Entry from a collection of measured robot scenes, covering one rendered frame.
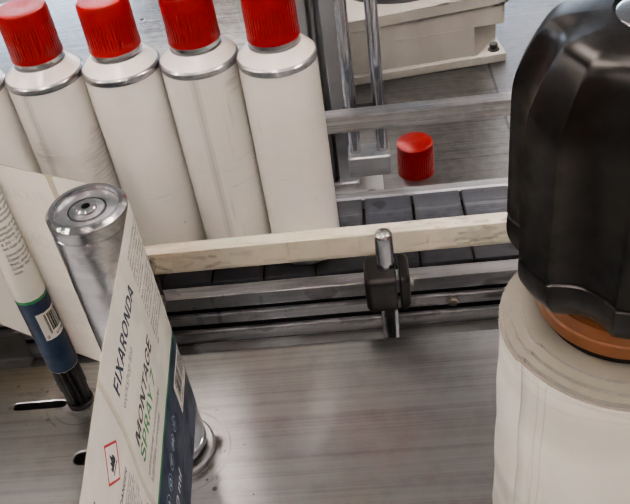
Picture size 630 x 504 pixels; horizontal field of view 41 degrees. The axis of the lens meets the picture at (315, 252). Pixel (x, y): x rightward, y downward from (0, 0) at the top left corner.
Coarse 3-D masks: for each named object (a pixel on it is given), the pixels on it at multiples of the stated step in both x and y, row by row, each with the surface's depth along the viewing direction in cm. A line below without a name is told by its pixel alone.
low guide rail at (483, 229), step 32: (384, 224) 58; (416, 224) 58; (448, 224) 58; (480, 224) 57; (160, 256) 59; (192, 256) 59; (224, 256) 59; (256, 256) 59; (288, 256) 59; (320, 256) 59; (352, 256) 59
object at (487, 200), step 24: (456, 192) 66; (480, 192) 66; (504, 192) 65; (360, 216) 65; (384, 216) 65; (408, 216) 64; (432, 216) 64; (456, 216) 64; (288, 264) 62; (312, 264) 61; (336, 264) 61; (360, 264) 61; (408, 264) 60; (432, 264) 60; (168, 288) 62
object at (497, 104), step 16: (464, 96) 61; (480, 96) 61; (496, 96) 60; (336, 112) 61; (352, 112) 61; (368, 112) 61; (384, 112) 61; (400, 112) 61; (416, 112) 61; (432, 112) 61; (448, 112) 61; (464, 112) 61; (480, 112) 61; (496, 112) 61; (336, 128) 62; (352, 128) 62; (368, 128) 62; (384, 128) 62
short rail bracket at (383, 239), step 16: (384, 240) 52; (368, 256) 55; (384, 256) 53; (400, 256) 55; (368, 272) 54; (384, 272) 54; (400, 272) 54; (368, 288) 54; (384, 288) 54; (400, 288) 54; (368, 304) 55; (384, 304) 55; (384, 320) 57; (384, 336) 58
